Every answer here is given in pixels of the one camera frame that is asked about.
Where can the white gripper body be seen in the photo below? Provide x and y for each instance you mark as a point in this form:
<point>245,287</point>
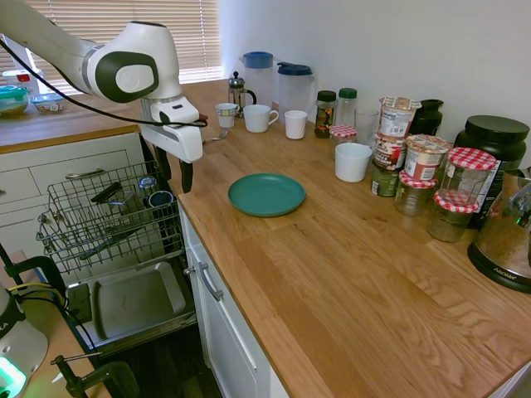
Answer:
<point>178,139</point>

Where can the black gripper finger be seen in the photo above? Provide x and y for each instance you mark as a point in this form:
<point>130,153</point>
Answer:
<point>187,176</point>
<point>167,166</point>

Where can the silver metal fork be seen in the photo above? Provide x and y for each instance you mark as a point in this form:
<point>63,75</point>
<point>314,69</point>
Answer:
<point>215,137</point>

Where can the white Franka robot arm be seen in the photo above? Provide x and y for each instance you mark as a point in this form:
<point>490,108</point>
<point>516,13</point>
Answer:
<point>124,54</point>

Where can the open steel dishwasher door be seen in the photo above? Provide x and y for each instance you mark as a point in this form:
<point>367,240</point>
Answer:
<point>137,298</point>

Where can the clear glass in rack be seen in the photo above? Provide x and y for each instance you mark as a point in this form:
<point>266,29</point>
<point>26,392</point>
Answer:
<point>147,182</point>

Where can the small red plug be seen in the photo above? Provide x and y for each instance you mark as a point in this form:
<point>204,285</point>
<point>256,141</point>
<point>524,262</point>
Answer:
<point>203,120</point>

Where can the dark blue cup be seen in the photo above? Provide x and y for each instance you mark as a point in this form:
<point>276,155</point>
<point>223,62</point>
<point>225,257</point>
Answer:
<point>161,199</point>

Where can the patterned white cup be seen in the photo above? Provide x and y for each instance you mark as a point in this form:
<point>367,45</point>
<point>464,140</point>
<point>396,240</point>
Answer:
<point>226,115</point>

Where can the black kitchen utensil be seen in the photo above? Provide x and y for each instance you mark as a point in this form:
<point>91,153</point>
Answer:
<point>105,193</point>

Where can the glass French press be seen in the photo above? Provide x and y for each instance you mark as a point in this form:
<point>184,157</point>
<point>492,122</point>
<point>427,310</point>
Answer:
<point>238,97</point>

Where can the teal round plate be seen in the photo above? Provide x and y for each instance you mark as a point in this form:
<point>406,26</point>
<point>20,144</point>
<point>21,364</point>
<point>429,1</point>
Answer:
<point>265,195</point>

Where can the clear pitcher light blue lid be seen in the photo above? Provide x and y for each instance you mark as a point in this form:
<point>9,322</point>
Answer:
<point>257,79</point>

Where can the white drawer cabinet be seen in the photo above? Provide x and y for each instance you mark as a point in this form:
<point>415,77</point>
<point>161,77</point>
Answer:
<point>62,161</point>

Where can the ribbed white cup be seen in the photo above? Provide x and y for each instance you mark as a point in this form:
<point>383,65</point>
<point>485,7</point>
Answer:
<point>295,125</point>

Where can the clear pitcher dark blue lid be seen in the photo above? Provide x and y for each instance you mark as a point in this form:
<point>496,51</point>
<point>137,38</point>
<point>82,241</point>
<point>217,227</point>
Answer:
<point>294,93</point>

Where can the food container blue lid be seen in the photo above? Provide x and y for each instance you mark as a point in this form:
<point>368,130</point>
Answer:
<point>47,103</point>

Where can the filled spice jar green lid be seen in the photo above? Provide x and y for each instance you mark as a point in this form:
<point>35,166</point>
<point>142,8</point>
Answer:
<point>324,118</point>

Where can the large black clamp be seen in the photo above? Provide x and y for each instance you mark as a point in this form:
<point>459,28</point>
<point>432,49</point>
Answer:
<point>45,269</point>

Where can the small jar red checkered lid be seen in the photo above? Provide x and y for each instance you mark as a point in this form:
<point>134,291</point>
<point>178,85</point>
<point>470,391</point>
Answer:
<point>342,133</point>

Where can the plain white cup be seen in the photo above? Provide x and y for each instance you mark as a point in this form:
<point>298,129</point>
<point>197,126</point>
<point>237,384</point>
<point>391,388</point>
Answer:
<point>352,163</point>

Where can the food container green lid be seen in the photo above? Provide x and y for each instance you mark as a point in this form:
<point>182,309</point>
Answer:
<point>12,103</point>

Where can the white counter cabinet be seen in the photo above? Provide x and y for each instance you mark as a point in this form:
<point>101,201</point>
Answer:
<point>232,340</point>

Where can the empty clear jar green lid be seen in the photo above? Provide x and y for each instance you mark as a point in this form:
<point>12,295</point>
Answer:
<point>347,108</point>

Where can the clear drinking glass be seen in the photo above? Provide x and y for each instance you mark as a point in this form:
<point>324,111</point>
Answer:
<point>367,126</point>

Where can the dark green food tub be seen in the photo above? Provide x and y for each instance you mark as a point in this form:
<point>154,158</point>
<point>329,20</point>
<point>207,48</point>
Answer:
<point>383,182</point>

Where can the red printed yogurt tub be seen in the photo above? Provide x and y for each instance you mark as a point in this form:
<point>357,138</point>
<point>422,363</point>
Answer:
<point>389,153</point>

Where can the black clamp with screw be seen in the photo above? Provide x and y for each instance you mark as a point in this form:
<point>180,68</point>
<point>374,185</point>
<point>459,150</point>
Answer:
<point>103,375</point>

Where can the white yogurt tub foil lid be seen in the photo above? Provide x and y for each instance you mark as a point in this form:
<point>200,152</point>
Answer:
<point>397,120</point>

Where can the empty jar red checkered lid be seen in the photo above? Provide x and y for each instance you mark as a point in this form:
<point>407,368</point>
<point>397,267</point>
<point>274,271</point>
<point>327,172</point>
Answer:
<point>412,197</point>

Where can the red white tub foil lid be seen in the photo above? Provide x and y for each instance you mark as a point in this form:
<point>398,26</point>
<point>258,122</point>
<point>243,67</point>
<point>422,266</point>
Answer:
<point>423,159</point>

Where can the black bottle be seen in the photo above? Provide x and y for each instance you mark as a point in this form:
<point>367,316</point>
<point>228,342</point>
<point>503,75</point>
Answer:
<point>429,118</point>

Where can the dark jar red checkered lid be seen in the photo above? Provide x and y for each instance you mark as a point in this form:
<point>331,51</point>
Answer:
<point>450,224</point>

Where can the tall jar red checkered lid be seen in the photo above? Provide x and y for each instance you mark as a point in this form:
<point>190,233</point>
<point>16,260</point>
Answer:
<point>469,178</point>

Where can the large black protein tub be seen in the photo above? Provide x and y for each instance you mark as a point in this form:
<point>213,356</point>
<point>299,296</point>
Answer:
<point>495,139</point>

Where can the stainless steel electric kettle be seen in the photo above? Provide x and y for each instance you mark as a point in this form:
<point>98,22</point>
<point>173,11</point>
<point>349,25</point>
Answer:
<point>504,236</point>

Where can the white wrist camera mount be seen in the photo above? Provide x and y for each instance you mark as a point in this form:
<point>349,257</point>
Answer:
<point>174,111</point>

